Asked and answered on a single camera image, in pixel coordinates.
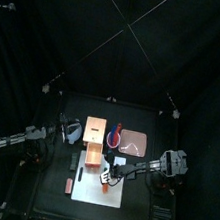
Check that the silver frame middle bracket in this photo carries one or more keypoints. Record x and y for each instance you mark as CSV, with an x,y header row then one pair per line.
x,y
111,98

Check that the small white flat card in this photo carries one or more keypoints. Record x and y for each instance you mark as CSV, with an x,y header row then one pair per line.
x,y
120,161

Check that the orange toy carrot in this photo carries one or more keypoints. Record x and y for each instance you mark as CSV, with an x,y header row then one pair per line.
x,y
105,189

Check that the silver frame corner bracket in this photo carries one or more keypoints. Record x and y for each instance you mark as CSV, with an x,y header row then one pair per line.
x,y
11,7
176,113
45,88

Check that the pink square tray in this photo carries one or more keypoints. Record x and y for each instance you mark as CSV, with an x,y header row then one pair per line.
x,y
134,138

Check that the wooden drawer cabinet box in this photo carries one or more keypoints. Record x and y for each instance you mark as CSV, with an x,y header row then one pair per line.
x,y
94,129

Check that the white plastic cutting board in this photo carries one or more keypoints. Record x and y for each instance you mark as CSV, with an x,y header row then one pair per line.
x,y
91,190

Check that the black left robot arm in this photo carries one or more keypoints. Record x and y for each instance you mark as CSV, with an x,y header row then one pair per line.
x,y
12,139

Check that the orange wooden block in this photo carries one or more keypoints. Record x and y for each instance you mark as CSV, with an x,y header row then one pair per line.
x,y
93,155

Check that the small red rectangular block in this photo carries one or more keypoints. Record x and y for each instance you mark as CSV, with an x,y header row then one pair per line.
x,y
69,185

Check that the red plastic cup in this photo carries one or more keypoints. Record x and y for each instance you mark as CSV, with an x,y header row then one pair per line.
x,y
112,144

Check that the blue toy utensil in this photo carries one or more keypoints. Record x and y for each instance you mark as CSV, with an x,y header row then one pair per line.
x,y
112,134

